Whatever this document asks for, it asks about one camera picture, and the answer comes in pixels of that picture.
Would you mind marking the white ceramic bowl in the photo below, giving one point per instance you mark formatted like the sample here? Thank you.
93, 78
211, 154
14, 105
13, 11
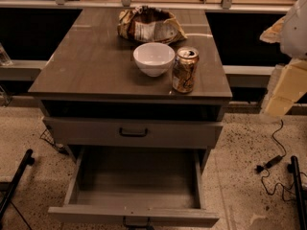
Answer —
154, 59

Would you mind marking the grey wooden drawer cabinet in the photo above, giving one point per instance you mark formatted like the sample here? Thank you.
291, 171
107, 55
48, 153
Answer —
92, 74

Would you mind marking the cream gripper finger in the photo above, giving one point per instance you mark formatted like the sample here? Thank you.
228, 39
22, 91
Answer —
272, 34
290, 87

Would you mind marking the open grey middle drawer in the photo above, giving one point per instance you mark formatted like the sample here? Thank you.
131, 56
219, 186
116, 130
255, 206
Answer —
162, 185

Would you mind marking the clear glass at left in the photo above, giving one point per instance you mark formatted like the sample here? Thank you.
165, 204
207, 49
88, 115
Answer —
5, 60

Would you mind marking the closed grey upper drawer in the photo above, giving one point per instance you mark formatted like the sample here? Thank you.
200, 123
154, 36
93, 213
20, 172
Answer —
161, 134

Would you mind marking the crumpled paper chip bag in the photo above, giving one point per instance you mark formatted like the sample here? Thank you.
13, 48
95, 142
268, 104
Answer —
146, 24

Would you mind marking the black wire basket corner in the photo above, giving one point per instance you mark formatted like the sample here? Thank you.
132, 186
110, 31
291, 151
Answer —
48, 138

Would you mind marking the black stand leg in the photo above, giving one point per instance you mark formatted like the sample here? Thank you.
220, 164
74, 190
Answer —
10, 187
300, 192

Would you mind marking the orange soda can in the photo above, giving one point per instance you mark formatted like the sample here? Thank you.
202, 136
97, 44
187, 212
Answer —
184, 69

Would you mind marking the black drawer handle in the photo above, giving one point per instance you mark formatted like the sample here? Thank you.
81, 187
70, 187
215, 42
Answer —
137, 226
133, 133

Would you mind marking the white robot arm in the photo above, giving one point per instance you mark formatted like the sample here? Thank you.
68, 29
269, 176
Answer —
293, 37

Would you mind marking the black stand leg right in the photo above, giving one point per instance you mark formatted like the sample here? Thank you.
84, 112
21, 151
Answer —
300, 192

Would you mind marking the black upper drawer handle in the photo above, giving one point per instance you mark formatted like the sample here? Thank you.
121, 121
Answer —
133, 133

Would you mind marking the black stand leg left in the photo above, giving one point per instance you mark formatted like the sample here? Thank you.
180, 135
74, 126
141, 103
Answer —
10, 187

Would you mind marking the black middle drawer handle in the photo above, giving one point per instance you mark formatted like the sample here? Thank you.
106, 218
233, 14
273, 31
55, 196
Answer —
137, 226

